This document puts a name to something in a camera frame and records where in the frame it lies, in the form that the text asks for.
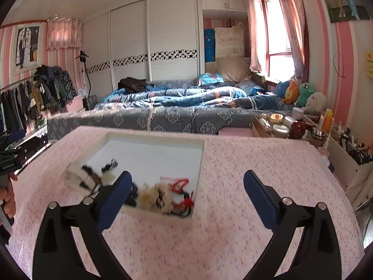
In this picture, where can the black hair clip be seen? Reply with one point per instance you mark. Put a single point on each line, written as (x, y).
(132, 195)

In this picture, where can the window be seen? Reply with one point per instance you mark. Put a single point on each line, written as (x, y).
(276, 35)

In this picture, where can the beige storage bag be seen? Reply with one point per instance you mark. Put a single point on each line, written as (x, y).
(228, 42)

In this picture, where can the dark clothing pile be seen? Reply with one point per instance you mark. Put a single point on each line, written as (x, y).
(134, 84)

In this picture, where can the camera tripod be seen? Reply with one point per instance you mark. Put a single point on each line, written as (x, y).
(87, 87)

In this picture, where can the orange bottle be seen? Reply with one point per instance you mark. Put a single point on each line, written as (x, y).
(327, 121)

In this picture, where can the grey patterned bedcover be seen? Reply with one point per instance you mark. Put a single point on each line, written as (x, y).
(174, 119)

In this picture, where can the white overhead cabinet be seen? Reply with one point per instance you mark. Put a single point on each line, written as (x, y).
(224, 0)

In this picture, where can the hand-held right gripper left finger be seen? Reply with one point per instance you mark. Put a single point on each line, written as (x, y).
(115, 201)

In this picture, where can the white organizer box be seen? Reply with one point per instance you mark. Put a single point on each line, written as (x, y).
(346, 163)

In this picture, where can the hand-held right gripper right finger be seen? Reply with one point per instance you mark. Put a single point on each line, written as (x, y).
(259, 201)

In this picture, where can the blue quilt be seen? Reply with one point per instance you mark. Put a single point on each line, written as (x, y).
(189, 96)

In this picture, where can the blue cartoon pillow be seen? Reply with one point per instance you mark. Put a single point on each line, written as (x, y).
(211, 79)

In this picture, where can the blue upright board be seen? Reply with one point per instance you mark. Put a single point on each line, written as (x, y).
(209, 45)

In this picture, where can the pile of cosmetics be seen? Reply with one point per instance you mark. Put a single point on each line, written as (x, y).
(276, 125)

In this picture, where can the orange plush toy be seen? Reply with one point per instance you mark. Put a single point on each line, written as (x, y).
(291, 93)

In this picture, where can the clothes rack with clothes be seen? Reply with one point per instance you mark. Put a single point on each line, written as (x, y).
(43, 93)

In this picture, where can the lace covered dark cabinet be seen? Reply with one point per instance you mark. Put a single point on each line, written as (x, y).
(35, 135)

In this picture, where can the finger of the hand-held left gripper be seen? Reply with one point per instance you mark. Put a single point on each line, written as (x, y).
(35, 148)

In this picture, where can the white rectangular tray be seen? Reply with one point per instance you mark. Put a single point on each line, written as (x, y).
(151, 157)

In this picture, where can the red round jar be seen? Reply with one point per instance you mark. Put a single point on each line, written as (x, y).
(297, 129)

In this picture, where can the yellow wall note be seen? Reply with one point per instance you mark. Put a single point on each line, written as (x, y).
(369, 64)

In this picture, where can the white plush toy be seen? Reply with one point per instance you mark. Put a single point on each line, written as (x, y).
(316, 102)

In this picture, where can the pink window curtain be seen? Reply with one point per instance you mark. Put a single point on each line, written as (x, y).
(255, 29)
(294, 29)

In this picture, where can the framed wall poster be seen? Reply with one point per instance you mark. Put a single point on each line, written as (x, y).
(27, 48)

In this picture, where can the short pink curtain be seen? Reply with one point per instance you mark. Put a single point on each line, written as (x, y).
(64, 33)

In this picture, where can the green plush toy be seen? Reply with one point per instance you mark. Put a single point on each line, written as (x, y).
(306, 93)

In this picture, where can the beige pillow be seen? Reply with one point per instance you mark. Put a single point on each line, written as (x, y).
(233, 70)

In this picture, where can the light blue pillow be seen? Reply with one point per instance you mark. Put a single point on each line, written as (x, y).
(247, 87)

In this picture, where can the person's left hand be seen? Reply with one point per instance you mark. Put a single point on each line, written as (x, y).
(7, 204)

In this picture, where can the white sliding wardrobe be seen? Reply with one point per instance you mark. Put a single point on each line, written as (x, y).
(140, 29)

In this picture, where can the blue plush toy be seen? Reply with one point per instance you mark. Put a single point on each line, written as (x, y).
(281, 89)

